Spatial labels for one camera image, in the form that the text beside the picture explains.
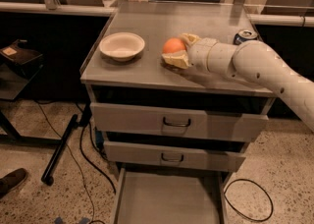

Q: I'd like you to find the top grey drawer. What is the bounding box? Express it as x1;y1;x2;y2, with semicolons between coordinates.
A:
90;102;268;142

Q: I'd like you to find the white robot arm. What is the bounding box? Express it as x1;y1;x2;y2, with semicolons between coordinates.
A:
162;33;314;130

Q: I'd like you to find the orange fruit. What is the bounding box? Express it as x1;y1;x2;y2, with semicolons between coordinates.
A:
163;37;186;53

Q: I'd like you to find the dark shoe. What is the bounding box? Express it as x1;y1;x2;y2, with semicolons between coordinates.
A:
0;168;27;198

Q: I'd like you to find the white paper bowl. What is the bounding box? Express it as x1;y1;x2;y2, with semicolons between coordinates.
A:
99;32;145;62

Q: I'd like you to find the black cable loop right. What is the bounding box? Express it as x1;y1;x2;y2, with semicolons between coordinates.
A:
223;178;275;223

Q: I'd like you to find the bottom grey open drawer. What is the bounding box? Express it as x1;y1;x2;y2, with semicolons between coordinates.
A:
110;166;228;224

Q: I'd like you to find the dark side table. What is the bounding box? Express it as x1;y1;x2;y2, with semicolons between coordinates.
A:
0;64;61;147

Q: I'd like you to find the middle grey drawer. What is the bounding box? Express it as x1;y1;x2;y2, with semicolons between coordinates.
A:
105;141;245;172

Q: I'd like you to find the blue soda can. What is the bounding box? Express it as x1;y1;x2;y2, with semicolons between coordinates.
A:
233;29;258;45

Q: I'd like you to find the black box on shelf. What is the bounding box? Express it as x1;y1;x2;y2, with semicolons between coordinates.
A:
0;39;43;80

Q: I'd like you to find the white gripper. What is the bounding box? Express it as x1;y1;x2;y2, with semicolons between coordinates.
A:
162;33;236;78

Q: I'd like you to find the grey metal drawer cabinet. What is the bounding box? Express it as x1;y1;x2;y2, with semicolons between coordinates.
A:
79;0;288;224

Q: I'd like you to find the black metal floor bar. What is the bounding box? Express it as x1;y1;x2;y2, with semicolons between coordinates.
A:
41;114;78;186

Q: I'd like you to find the black cable left floor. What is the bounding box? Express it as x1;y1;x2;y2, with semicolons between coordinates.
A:
32;100;118;224

